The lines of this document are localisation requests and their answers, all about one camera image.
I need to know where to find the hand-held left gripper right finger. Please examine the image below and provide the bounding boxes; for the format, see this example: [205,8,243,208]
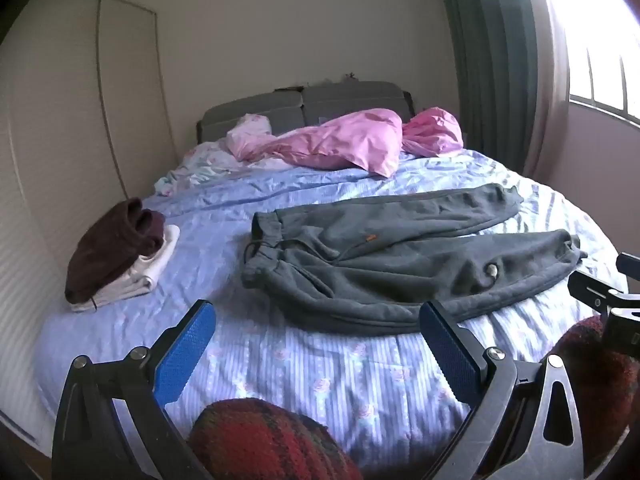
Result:
[419,300,586,480]

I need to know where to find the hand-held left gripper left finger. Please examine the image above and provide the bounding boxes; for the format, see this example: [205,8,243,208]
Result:
[51,299,217,480]

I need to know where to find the grey sweat pants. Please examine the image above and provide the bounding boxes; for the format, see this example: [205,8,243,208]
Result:
[241,183,587,337]

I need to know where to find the person's right leg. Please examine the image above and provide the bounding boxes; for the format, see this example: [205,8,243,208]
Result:
[500,315,640,476]

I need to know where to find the person's leg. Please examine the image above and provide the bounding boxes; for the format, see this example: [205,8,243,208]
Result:
[187,397,363,480]
[500,315,640,476]

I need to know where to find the folded white garment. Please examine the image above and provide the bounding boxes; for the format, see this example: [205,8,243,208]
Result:
[70,225,181,313]

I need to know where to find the blue striped bed sheet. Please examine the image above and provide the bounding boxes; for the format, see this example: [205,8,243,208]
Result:
[37,147,631,480]

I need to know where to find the person's left leg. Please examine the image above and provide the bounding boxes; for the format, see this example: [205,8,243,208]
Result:
[187,397,363,480]

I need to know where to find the folded maroon garment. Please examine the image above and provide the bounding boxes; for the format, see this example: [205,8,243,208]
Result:
[64,198,167,305]

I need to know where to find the floral white pillow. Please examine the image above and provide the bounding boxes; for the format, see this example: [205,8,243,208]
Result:
[152,114,281,196]

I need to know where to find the barred window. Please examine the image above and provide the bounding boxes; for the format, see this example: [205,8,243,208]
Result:
[542,0,640,126]

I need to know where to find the pink duvet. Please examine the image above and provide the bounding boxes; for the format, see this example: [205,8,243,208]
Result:
[226,106,465,179]

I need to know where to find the green curtain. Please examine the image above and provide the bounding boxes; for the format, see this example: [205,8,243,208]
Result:
[432,0,546,176]

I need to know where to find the cream wardrobe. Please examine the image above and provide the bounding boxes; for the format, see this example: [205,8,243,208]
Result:
[0,0,176,441]

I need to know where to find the grey padded headboard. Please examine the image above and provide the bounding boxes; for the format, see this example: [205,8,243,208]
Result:
[196,81,416,143]

